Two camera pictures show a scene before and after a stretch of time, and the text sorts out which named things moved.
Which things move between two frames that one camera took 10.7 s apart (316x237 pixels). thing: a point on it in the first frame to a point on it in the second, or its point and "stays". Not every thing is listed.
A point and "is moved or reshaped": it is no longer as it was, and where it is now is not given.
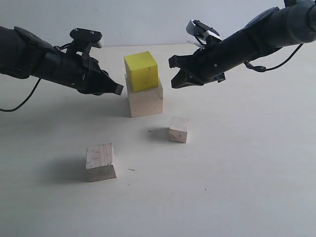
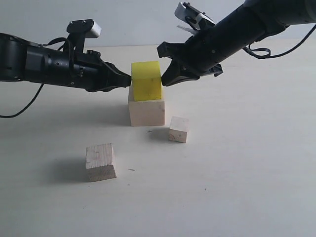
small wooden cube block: x=178 y=131 stays
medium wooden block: x=100 y=164 stays
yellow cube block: x=143 y=70 is moved or reshaped
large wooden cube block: x=146 y=102 is moved or reshaped
